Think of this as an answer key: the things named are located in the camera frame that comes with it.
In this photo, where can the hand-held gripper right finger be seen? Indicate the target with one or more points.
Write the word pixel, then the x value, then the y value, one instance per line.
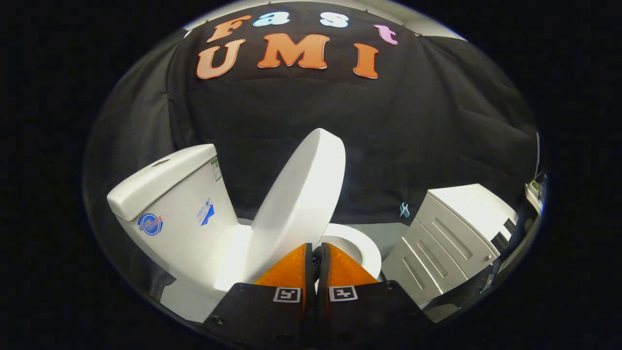
pixel 350 321

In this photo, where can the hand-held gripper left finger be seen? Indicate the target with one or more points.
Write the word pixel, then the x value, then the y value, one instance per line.
pixel 291 321

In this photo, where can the black round lid knob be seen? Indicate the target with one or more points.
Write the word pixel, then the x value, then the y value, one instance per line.
pixel 317 260

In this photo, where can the white toilet seat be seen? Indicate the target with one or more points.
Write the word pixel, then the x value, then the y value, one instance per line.
pixel 371 253

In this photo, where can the white toilet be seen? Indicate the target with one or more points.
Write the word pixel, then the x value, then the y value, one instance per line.
pixel 180 228

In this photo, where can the white toilet tank lid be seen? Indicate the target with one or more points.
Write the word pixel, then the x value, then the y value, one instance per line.
pixel 155 180

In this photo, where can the white drawer cabinet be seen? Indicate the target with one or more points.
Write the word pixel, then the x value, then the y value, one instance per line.
pixel 437 243

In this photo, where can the light blue clip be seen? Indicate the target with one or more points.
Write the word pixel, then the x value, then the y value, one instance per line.
pixel 404 210

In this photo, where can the black backdrop cloth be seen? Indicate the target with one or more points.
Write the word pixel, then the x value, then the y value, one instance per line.
pixel 291 112

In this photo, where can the white wall shelf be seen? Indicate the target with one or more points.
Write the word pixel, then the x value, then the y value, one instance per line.
pixel 533 194

